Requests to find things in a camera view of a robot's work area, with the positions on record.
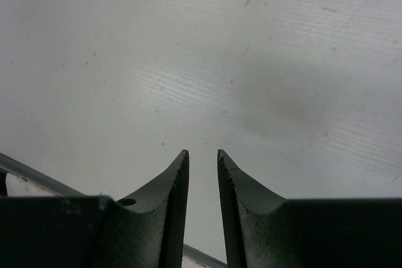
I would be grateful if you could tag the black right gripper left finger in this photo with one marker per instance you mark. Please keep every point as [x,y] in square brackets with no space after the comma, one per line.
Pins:
[70,229]

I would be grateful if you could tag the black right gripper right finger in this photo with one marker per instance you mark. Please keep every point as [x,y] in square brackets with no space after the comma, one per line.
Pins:
[263,229]

